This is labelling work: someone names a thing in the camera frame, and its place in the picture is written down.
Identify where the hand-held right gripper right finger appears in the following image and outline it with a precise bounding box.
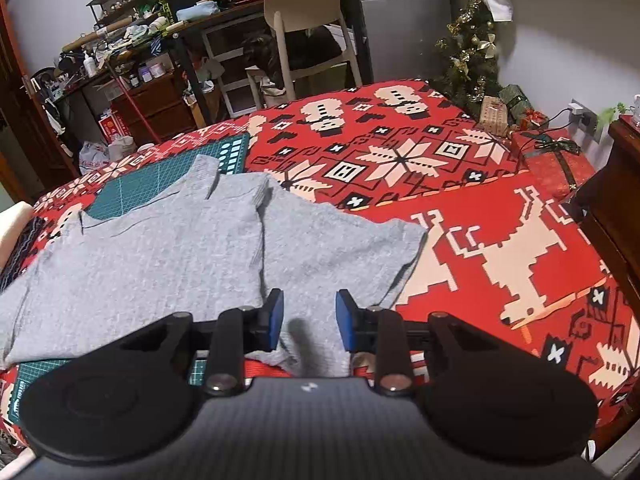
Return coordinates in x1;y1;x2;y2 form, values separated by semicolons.
335;288;507;396

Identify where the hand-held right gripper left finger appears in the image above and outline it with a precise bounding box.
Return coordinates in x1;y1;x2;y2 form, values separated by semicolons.
117;288;285;396

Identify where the grey ribbed shirt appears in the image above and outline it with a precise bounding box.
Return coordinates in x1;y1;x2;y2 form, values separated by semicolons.
0;154;428;378

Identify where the red patterned blanket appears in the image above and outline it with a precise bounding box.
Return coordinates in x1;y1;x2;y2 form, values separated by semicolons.
0;79;640;448

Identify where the green cutting mat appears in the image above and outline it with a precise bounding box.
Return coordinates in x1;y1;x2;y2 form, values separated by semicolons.
12;132;251;406

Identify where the white plastic bag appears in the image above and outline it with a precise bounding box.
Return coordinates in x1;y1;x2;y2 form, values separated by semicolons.
79;140;114;176

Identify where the wooden dresser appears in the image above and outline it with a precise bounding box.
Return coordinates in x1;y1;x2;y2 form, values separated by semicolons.
110;72;199;144

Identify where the beige patterned gift box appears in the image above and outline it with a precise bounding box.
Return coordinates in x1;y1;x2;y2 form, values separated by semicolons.
479;95;516;137

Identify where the folded dark patterned garment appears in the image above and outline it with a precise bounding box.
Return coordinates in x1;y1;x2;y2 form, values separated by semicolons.
0;215;49;292

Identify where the red gift box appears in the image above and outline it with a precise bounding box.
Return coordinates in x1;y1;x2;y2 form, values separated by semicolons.
520;130;599;202

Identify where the dark furry animal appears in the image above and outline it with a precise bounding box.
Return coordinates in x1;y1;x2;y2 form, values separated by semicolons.
242;32;284;89

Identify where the folded cream sweater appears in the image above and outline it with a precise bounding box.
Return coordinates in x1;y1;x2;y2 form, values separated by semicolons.
0;201;34;268

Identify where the green wrapped gift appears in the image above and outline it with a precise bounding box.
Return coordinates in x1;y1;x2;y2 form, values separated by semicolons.
500;84;534;127

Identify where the christmas tree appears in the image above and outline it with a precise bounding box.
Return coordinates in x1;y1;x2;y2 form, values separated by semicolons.
435;0;502;107

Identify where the grey refrigerator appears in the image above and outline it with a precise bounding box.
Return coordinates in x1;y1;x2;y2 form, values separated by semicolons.
354;0;454;86

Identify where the white chair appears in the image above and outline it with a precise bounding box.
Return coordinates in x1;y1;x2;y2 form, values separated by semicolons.
263;0;364;103

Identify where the white hanging cloth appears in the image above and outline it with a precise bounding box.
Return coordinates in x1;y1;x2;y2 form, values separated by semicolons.
477;0;516;24

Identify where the red broom handle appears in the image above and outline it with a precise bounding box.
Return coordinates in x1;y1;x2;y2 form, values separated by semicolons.
107;57;162;144

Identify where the wall socket with plug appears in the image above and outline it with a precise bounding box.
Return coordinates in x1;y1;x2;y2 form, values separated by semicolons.
567;100;604;142

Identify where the wooden door frame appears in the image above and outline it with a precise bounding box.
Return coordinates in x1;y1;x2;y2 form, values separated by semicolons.
0;0;81;202

